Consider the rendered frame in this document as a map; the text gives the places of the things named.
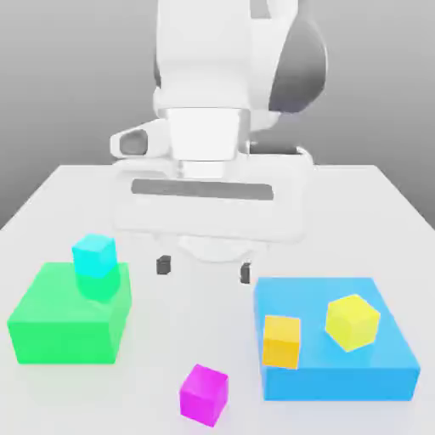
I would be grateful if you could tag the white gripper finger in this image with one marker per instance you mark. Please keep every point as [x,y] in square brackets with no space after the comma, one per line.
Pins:
[245,273]
[163,265]

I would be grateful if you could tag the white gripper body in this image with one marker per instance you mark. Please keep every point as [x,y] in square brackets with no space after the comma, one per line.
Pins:
[204,217]

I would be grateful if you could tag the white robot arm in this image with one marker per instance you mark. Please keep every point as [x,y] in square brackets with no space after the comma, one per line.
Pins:
[210,68]

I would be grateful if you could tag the small green cube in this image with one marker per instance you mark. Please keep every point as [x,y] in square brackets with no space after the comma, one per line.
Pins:
[98,285]

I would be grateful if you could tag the small cyan cube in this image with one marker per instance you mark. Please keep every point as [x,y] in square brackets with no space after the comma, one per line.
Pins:
[94,255]

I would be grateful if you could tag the small orange cube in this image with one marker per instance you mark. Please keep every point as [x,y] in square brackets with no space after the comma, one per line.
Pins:
[281,343]

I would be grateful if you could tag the small yellow cube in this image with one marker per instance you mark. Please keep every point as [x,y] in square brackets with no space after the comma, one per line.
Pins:
[351,323]

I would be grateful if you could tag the small magenta cube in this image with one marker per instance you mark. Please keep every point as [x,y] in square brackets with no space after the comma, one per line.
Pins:
[204,396]

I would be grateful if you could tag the large green box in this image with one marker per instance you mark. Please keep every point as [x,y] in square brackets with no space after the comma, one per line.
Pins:
[64,326]

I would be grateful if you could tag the large blue box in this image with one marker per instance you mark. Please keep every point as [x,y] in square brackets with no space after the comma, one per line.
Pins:
[343,380]

